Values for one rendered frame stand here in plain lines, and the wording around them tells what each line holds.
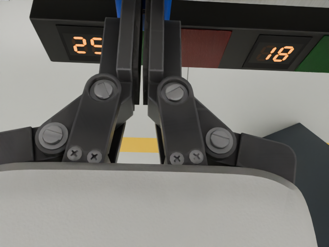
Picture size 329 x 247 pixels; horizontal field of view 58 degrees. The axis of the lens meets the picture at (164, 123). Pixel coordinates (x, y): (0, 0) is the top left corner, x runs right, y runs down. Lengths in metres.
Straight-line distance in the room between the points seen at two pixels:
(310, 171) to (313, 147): 0.10
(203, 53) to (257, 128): 0.78
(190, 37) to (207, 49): 0.02
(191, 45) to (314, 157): 0.68
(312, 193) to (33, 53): 0.78
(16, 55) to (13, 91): 0.11
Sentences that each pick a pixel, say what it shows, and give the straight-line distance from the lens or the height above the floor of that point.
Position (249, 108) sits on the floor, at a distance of 0.92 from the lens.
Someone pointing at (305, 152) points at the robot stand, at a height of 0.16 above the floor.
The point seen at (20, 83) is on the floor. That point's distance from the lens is 0.93.
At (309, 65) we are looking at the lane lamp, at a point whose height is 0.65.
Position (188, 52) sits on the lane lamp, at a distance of 0.18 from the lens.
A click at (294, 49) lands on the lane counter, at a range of 0.19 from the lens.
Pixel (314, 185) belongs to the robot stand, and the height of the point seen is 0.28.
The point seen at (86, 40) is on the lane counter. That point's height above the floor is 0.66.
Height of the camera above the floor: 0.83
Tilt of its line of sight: 69 degrees down
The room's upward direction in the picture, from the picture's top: 174 degrees clockwise
